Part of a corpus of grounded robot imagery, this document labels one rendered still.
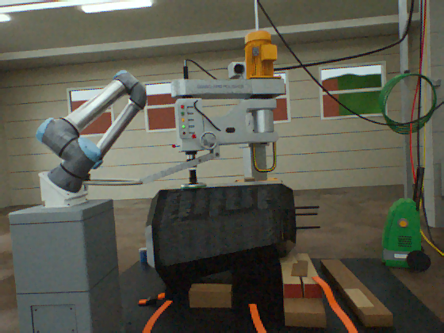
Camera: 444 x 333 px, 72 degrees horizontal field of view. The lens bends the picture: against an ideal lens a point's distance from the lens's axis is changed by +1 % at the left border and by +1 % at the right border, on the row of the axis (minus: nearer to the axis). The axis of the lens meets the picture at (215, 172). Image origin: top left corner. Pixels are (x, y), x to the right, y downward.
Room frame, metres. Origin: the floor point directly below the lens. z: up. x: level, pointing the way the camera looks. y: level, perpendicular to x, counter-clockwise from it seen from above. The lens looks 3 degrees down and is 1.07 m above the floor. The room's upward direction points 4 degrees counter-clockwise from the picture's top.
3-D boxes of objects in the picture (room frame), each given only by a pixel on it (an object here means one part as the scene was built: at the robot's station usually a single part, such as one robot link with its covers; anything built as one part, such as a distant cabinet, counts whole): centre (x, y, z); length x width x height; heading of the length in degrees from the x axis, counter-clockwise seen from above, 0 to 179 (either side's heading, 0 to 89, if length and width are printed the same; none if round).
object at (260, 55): (2.73, -0.45, 1.90); 0.31 x 0.28 x 0.40; 14
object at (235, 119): (2.66, -0.19, 1.31); 0.74 x 0.23 x 0.49; 104
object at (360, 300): (1.94, -0.87, 0.10); 0.25 x 0.10 x 0.01; 175
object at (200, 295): (2.17, 0.09, 0.07); 0.30 x 0.12 x 0.12; 81
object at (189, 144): (2.60, 0.12, 1.32); 0.36 x 0.22 x 0.45; 104
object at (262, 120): (2.74, -0.44, 1.35); 0.19 x 0.19 x 0.20
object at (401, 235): (2.72, -1.64, 0.43); 0.35 x 0.35 x 0.87; 65
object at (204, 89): (2.66, -0.14, 1.62); 0.96 x 0.25 x 0.17; 104
